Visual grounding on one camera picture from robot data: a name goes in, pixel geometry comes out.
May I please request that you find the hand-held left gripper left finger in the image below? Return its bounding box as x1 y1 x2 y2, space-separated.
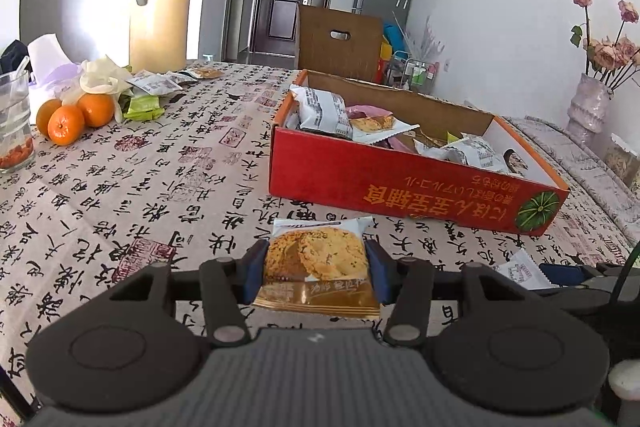
107 239 271 348

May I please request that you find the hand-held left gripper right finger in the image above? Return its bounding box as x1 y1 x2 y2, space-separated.
364 239 531 348

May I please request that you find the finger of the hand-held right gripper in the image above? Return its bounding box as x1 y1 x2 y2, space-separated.
539 261 618 310

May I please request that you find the white grey snack packet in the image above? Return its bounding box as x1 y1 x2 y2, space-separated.
492 249 551 290

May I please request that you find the golden cookie packet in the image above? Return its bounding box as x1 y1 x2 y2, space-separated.
251 217 382 319

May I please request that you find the red cardboard box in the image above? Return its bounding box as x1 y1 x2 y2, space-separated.
268 69 571 238

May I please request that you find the heap of mixed snack packets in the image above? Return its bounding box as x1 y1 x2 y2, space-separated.
285 84 511 170

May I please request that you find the glass jar of nuts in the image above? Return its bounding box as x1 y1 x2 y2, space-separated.
602 133 640 192

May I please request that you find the pink ceramic vase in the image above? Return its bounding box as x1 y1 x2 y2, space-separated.
566 73 615 150

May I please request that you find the small green snack packet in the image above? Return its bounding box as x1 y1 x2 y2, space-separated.
122 94 165 122

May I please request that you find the small white snack packet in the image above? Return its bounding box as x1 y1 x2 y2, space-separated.
165 69 198 88
127 71 183 98

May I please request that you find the brown cardboard box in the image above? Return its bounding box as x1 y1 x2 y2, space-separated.
297 4 385 84

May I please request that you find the dried pink roses bunch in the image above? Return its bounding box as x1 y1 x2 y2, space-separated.
567 0 640 90

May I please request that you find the orange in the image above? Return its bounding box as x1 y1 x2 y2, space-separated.
36 99 63 138
76 93 116 128
48 105 85 146

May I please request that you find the blue plastic dustpan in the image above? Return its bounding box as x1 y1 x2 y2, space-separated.
382 24 408 52

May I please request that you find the crumpled white plastic bag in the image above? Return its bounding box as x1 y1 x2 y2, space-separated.
62 56 133 122

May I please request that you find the yellow thermos jug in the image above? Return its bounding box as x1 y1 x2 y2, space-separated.
129 0 192 74

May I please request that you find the clear drinking glass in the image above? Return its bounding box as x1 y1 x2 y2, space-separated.
0 69 36 174

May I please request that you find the white purple tissue pack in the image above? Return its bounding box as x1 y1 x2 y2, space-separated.
26 34 83 112

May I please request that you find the black bag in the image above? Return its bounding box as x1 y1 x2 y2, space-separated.
0 41 31 75

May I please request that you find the green cable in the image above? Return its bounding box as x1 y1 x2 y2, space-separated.
612 242 640 303

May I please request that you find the wire storage rack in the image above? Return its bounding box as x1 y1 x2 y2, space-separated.
387 52 441 90

